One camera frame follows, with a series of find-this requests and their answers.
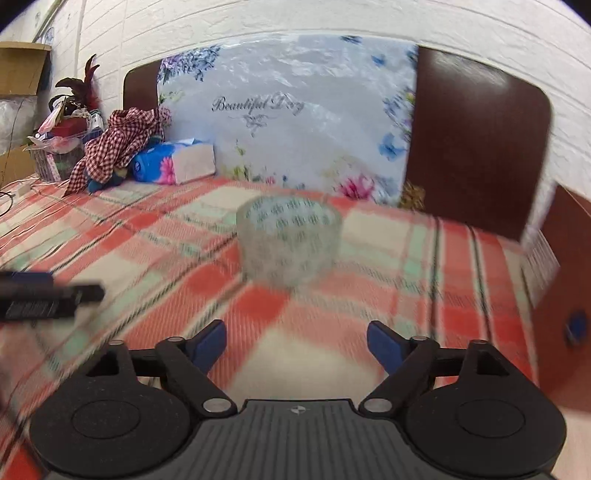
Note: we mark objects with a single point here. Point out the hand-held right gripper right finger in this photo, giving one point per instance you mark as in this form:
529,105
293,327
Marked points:
383,346

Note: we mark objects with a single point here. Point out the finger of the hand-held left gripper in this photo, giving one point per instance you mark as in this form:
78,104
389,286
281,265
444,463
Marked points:
27,279
32,307

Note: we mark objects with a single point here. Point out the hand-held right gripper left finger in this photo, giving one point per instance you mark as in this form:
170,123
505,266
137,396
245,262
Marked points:
210,344

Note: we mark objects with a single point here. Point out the clear tape roll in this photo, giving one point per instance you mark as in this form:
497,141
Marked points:
286,258

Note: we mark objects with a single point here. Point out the brown-rimmed storage box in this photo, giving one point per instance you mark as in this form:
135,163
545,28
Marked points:
568,258

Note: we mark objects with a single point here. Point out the red plaid blanket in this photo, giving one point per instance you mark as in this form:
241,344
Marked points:
184,286

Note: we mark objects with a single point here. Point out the basket of small items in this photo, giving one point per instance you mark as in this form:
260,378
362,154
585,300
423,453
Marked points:
60,157

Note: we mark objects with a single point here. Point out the clear plastic sheet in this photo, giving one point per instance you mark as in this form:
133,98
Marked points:
16,122

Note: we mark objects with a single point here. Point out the red checked cloth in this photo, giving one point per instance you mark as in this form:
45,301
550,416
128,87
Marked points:
120,138

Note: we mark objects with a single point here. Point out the blue floral tissue pack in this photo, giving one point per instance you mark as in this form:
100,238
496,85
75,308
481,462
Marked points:
157,164

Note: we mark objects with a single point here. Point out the dark red artificial plant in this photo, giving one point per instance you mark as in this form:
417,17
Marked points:
74,90

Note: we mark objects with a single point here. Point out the cardboard box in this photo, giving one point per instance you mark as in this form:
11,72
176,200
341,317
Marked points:
23,69

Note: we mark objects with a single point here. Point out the floral bedding plastic package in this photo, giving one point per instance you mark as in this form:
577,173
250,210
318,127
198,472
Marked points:
300,138

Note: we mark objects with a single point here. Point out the brown wooden headboard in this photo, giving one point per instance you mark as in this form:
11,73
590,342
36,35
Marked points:
475,138

